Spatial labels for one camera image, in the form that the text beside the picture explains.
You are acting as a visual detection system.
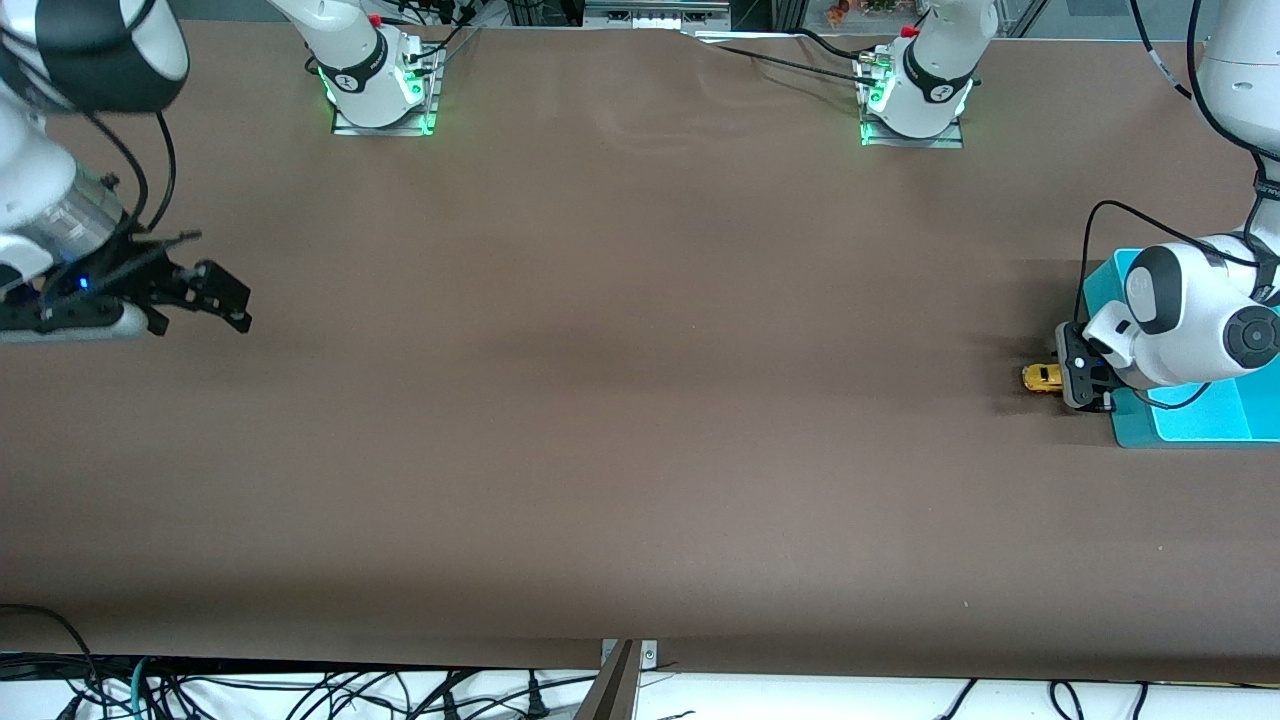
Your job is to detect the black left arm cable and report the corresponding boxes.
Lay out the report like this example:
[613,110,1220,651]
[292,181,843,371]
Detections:
[1080,0,1269,411]

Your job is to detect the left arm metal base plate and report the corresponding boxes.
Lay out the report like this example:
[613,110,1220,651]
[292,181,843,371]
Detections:
[860,60,965,149]

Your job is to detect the black looping floor cable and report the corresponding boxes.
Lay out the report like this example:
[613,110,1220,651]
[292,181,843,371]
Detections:
[0,603,103,720]

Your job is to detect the grey metal strut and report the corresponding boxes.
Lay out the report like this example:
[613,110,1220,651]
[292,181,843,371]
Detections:
[574,640,641,720]

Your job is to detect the teal plastic bin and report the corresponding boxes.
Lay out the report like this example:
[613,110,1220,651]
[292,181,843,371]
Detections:
[1082,248,1280,449]

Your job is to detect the short black table cable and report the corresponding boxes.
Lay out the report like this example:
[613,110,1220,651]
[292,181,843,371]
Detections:
[790,27,867,61]

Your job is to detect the grey power strip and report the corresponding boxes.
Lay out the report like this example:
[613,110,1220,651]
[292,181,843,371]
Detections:
[583,0,732,31]

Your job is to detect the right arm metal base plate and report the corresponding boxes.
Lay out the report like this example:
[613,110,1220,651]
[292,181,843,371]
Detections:
[332,45,442,136]

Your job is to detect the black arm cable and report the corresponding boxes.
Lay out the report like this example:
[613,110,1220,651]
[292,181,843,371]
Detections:
[1080,0,1269,411]
[0,105,177,301]

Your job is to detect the long black table cable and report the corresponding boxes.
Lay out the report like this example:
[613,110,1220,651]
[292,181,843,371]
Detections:
[690,40,883,89]

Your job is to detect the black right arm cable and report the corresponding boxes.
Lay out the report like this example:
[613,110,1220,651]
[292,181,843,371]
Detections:
[0,105,177,301]

